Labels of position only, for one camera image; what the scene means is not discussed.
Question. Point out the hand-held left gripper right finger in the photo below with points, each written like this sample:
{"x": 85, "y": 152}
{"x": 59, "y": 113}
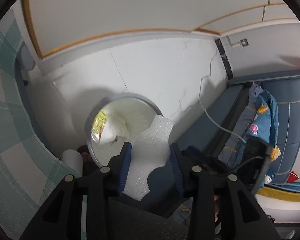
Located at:
{"x": 176, "y": 170}

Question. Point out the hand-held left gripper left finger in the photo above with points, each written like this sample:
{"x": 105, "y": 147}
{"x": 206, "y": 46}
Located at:
{"x": 126, "y": 165}

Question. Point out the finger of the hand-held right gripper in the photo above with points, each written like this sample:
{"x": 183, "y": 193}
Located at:
{"x": 200, "y": 157}

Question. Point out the white foam piece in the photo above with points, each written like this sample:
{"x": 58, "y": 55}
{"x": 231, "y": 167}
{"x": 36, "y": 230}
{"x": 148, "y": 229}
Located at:
{"x": 150, "y": 145}

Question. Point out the white tissue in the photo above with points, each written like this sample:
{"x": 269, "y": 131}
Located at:
{"x": 112, "y": 131}

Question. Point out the yellow wrapper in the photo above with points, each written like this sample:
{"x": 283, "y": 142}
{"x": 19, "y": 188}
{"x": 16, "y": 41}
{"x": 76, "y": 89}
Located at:
{"x": 100, "y": 125}

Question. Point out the white trash bin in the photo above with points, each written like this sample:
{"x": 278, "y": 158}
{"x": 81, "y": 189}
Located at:
{"x": 132, "y": 108}

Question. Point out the blue floral cloth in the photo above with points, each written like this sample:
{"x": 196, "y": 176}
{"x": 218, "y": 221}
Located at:
{"x": 262, "y": 120}

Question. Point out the black slipper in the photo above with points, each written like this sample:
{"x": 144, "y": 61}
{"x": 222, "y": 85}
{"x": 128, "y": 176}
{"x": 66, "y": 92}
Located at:
{"x": 86, "y": 160}

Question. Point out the red object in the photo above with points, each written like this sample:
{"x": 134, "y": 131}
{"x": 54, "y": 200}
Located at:
{"x": 294, "y": 177}

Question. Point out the white paper roll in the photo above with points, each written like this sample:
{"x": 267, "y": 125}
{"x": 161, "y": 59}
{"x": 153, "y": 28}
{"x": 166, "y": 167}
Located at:
{"x": 71, "y": 158}

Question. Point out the green checked tablecloth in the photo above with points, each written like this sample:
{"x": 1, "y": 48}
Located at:
{"x": 10, "y": 130}

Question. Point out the white wardrobe with wooden trim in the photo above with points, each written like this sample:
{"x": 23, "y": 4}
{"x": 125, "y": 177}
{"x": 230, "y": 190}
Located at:
{"x": 140, "y": 10}

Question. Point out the wall socket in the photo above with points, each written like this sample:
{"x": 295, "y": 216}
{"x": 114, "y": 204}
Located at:
{"x": 244, "y": 42}

